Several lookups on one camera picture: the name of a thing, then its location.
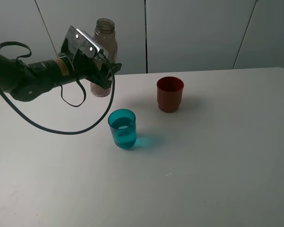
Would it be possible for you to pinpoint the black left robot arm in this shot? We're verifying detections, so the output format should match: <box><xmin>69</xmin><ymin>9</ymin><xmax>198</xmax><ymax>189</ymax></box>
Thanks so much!
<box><xmin>0</xmin><ymin>38</ymin><xmax>122</xmax><ymax>102</ymax></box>

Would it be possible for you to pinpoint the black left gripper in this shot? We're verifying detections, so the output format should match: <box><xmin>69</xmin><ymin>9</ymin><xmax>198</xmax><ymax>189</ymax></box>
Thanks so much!
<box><xmin>57</xmin><ymin>51</ymin><xmax>122</xmax><ymax>89</ymax></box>

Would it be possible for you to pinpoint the clear smoky plastic bottle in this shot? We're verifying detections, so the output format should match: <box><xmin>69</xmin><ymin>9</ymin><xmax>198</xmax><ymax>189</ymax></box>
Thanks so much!
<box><xmin>90</xmin><ymin>18</ymin><xmax>118</xmax><ymax>97</ymax></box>

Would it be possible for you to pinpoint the black camera cable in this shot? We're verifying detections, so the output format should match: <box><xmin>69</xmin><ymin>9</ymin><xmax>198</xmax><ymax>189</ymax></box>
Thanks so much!
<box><xmin>0</xmin><ymin>41</ymin><xmax>116</xmax><ymax>136</ymax></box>

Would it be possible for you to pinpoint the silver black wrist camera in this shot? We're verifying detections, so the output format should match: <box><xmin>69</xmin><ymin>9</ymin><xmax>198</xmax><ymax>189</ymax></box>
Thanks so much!
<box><xmin>60</xmin><ymin>26</ymin><xmax>109</xmax><ymax>60</ymax></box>

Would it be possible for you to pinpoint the teal translucent plastic cup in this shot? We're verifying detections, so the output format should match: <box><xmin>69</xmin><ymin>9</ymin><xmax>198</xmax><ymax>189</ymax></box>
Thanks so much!
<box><xmin>108</xmin><ymin>109</ymin><xmax>137</xmax><ymax>149</ymax></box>

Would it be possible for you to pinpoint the red plastic cup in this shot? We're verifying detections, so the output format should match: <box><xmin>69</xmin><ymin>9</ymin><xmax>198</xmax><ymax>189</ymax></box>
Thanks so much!
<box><xmin>157</xmin><ymin>76</ymin><xmax>184</xmax><ymax>113</ymax></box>

